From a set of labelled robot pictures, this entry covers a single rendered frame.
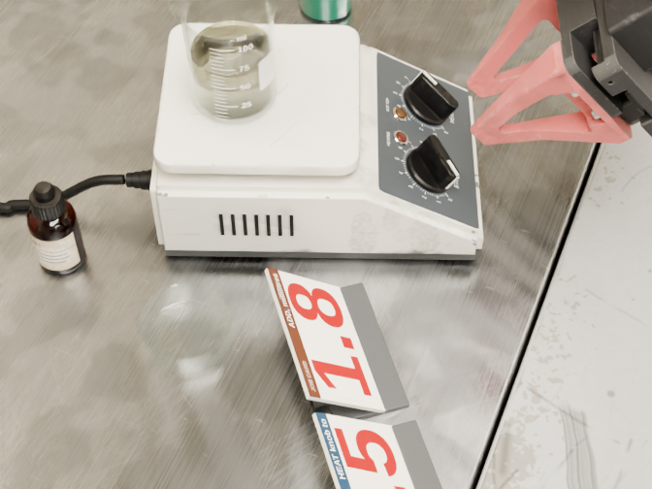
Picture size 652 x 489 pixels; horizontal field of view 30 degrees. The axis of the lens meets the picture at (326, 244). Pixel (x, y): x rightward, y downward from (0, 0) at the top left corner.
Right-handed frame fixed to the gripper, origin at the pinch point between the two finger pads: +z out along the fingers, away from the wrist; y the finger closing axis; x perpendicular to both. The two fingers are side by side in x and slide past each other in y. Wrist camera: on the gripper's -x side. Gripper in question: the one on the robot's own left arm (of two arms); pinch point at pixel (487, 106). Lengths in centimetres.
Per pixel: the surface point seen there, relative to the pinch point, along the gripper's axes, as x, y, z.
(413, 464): 7.1, 15.2, 11.1
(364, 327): 5.4, 6.2, 13.2
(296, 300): 0.6, 6.2, 14.3
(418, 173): 3.6, -1.6, 7.4
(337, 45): -2.0, -9.3, 9.2
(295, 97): -3.6, -4.7, 11.0
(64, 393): -5.7, 10.9, 26.5
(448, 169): 4.4, -1.5, 5.7
